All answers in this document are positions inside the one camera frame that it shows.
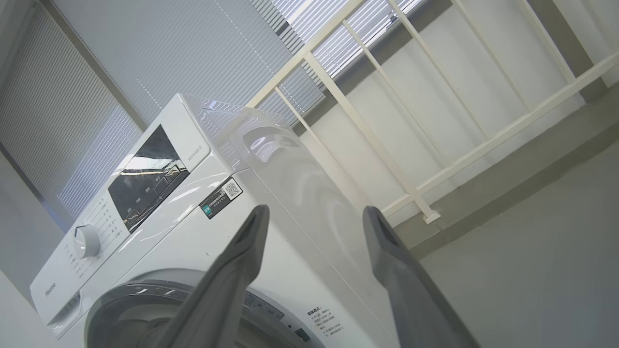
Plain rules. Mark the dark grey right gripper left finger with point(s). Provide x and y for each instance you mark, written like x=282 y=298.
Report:
x=227 y=280

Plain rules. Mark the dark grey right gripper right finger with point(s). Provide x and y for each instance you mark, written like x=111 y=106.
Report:
x=411 y=290

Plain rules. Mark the dark round washing machine door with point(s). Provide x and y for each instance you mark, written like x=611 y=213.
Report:
x=121 y=300

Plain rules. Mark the white front-load washing machine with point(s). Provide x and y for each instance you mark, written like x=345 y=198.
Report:
x=295 y=270

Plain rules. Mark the black QR code sticker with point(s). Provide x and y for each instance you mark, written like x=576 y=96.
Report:
x=220 y=198

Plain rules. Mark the black glossy display panel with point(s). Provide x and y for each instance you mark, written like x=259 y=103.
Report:
x=145 y=183

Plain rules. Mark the white round program knob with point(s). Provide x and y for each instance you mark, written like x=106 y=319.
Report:
x=86 y=241

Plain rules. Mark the white metal railing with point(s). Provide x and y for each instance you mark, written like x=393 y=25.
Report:
x=365 y=133

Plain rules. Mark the white detergent drawer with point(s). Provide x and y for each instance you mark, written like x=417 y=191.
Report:
x=51 y=299

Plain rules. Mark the grey slatted window blind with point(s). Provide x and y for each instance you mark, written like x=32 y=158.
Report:
x=58 y=125
x=184 y=53

